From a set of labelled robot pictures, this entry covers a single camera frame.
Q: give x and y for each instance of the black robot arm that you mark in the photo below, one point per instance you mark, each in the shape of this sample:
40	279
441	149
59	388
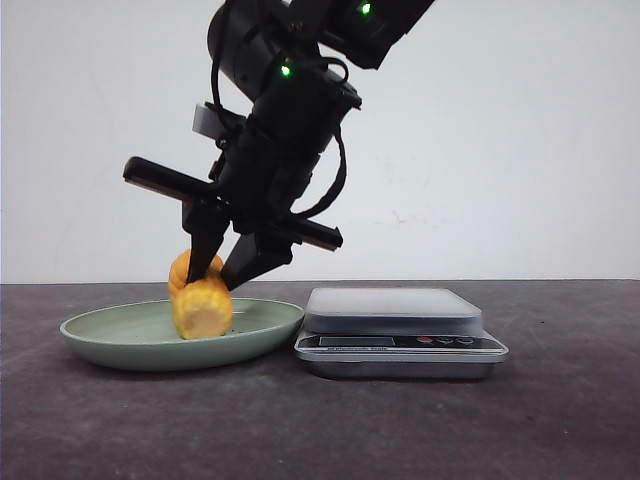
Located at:
291	60

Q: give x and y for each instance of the silver digital kitchen scale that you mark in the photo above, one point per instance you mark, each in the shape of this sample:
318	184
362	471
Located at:
396	332

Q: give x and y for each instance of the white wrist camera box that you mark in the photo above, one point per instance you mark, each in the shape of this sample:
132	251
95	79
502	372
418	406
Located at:
206	122

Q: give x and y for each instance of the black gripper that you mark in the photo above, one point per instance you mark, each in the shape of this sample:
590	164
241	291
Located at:
262	170

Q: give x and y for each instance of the yellow corn cob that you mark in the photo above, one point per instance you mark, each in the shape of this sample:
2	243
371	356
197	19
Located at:
203	308

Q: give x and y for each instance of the green oval plate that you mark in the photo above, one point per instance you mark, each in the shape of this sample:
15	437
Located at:
141	336

